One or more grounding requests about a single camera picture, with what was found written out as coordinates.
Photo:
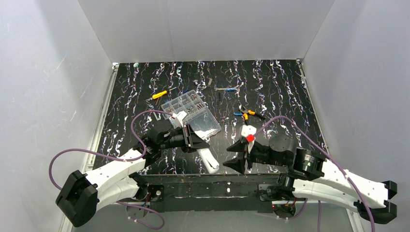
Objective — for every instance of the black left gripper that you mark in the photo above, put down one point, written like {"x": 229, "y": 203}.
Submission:
{"x": 186, "y": 138}

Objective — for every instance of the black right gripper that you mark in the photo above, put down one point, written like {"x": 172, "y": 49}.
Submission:
{"x": 261, "y": 153}

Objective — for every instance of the white remote control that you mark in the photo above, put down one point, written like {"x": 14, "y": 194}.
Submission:
{"x": 211, "y": 164}

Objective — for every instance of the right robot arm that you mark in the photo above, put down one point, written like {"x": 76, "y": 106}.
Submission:
{"x": 312, "y": 175}

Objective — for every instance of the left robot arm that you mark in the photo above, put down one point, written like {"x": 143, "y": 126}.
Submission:
{"x": 83, "y": 194}

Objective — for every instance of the clear plastic organizer box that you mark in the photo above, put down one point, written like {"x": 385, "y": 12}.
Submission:
{"x": 198, "y": 115}

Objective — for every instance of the orange black pliers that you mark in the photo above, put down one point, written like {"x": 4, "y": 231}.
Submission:
{"x": 245, "y": 113}

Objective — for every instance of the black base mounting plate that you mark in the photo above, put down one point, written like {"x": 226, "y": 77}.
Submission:
{"x": 207, "y": 192}

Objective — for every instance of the blue silver wrench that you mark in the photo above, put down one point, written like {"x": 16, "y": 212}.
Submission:
{"x": 228, "y": 89}

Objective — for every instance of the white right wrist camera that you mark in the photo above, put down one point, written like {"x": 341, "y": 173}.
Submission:
{"x": 248, "y": 132}

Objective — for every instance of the yellow handled screwdriver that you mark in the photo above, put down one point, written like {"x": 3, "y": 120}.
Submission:
{"x": 160, "y": 94}

